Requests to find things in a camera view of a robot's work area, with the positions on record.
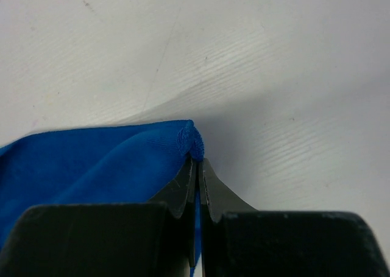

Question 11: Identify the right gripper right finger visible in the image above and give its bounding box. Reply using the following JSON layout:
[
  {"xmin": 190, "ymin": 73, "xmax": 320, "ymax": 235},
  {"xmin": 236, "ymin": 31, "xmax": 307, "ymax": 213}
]
[{"xmin": 198, "ymin": 160, "xmax": 389, "ymax": 276}]

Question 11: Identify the blue towel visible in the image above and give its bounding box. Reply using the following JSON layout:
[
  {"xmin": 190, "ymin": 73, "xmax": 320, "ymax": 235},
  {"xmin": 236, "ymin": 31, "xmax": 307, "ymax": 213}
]
[{"xmin": 1, "ymin": 120, "xmax": 204, "ymax": 276}]

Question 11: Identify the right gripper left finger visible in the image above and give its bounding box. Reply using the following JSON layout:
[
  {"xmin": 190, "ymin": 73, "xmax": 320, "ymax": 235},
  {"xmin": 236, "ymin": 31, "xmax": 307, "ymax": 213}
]
[{"xmin": 1, "ymin": 159, "xmax": 197, "ymax": 276}]

